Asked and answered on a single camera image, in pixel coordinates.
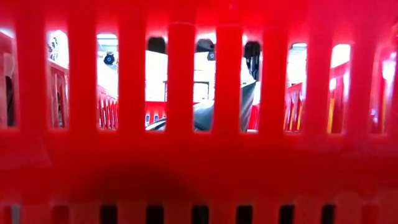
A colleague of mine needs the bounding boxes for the clear vanity pack bag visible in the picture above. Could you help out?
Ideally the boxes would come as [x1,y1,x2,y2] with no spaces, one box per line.
[47,30,70,68]

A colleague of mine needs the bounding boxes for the red slotted plastic basket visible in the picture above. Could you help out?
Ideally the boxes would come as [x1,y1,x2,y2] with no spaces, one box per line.
[0,0,398,224]

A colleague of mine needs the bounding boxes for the black framed table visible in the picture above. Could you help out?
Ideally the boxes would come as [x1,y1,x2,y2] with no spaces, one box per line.
[163,80,215,103]

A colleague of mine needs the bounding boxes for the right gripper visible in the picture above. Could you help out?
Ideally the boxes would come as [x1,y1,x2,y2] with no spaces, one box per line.
[244,41,262,82]

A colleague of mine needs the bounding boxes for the yellow slotted plastic basket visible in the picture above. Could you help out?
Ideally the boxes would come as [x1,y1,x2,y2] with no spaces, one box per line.
[326,98,336,134]

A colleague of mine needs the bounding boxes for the dark grey toiletry tube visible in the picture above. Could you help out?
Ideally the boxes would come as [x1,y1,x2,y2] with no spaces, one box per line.
[241,81,257,131]
[146,101,215,131]

